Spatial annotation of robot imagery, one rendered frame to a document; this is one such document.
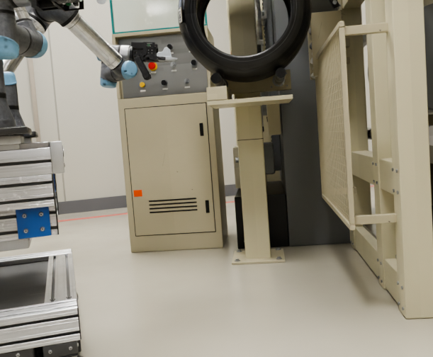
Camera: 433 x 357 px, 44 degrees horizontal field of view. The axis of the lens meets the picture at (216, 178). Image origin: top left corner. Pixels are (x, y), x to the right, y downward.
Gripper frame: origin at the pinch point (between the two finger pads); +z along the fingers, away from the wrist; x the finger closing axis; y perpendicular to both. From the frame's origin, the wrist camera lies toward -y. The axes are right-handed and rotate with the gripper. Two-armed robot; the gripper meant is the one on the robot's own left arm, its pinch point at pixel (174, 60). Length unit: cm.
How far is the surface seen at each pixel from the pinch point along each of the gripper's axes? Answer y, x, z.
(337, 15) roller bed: 26, 20, 74
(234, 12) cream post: 27.8, 27.4, 24.1
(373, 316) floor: -91, -61, 83
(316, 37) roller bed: 16, 20, 64
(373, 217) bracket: -57, -58, 81
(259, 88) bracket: -8.9, 25.0, 38.4
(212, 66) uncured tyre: -3.3, -8.8, 18.1
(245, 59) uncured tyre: 0.1, -12.3, 32.5
